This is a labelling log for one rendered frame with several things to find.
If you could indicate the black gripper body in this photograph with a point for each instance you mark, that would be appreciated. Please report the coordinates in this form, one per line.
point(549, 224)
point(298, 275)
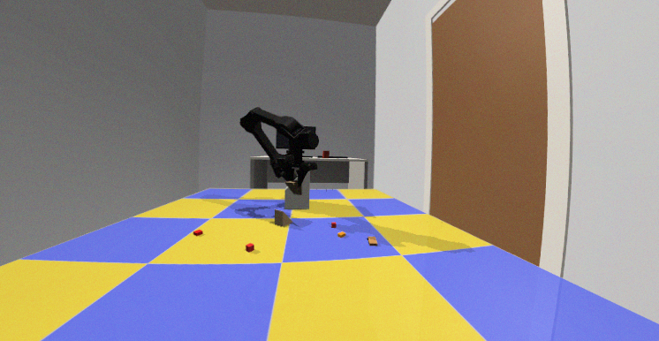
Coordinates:
point(300, 164)

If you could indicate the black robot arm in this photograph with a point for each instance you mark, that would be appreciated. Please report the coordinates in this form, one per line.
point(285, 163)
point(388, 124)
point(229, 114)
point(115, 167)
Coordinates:
point(284, 125)

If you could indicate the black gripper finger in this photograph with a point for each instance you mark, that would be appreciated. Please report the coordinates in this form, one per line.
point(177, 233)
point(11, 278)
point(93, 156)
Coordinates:
point(301, 176)
point(289, 173)

